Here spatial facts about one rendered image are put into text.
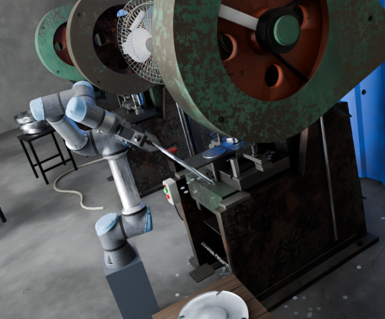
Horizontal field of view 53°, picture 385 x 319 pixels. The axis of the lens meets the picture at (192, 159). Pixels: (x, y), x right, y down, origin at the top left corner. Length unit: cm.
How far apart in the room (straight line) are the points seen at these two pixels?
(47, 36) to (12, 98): 372
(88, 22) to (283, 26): 187
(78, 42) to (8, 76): 531
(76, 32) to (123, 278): 180
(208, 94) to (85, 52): 180
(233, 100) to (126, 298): 111
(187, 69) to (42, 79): 710
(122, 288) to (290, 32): 135
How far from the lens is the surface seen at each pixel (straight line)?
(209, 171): 198
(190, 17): 131
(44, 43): 471
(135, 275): 196
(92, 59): 304
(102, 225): 185
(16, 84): 827
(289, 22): 145
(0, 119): 834
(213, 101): 136
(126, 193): 180
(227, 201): 178
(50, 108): 143
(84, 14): 304
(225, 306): 169
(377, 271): 232
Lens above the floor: 152
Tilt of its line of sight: 22 degrees down
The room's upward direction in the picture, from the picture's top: 15 degrees counter-clockwise
